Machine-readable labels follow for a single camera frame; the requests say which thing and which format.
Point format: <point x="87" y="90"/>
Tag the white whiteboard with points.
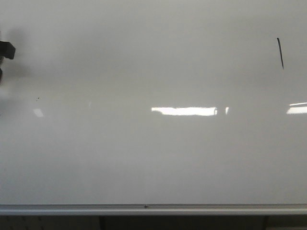
<point x="154" y="102"/>

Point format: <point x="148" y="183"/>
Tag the aluminium whiteboard tray rail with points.
<point x="153" y="209"/>

